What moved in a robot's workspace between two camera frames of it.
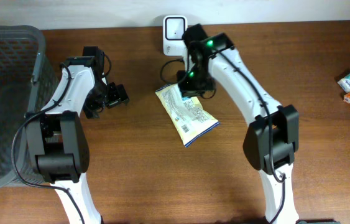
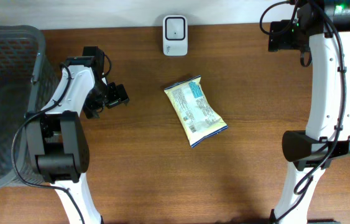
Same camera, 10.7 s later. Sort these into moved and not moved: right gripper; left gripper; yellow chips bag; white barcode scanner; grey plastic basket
Moved: right gripper; yellow chips bag
Not moved: white barcode scanner; left gripper; grey plastic basket
